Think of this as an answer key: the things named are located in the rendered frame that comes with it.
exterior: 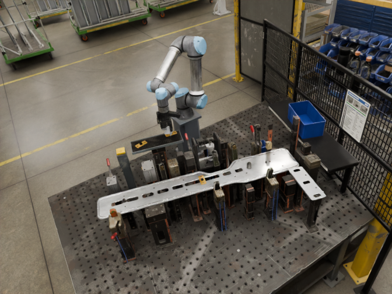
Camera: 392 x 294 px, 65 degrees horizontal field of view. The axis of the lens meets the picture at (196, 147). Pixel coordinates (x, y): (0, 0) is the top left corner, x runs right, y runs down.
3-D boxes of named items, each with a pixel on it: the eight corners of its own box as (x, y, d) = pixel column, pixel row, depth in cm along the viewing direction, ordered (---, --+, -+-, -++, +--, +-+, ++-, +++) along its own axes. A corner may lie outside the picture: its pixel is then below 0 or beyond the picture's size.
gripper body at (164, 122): (157, 124, 215) (154, 109, 207) (168, 120, 217) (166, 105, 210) (161, 130, 209) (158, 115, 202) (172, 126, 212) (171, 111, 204)
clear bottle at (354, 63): (350, 84, 203) (356, 55, 190) (343, 80, 208) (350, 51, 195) (359, 81, 204) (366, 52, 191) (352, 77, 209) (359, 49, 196)
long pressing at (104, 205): (97, 224, 190) (97, 223, 189) (97, 198, 207) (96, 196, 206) (301, 167, 210) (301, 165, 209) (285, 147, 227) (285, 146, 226)
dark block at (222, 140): (223, 185, 244) (220, 143, 218) (220, 179, 250) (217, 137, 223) (229, 183, 245) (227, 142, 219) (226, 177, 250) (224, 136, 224)
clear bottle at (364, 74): (360, 90, 195) (368, 60, 183) (353, 86, 200) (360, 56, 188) (369, 88, 196) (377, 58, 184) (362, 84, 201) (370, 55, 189)
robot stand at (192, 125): (175, 150, 284) (168, 114, 259) (193, 142, 292) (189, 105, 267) (186, 162, 270) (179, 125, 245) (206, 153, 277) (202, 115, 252)
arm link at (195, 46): (192, 103, 251) (189, 33, 221) (209, 107, 244) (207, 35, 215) (185, 108, 242) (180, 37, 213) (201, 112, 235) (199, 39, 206)
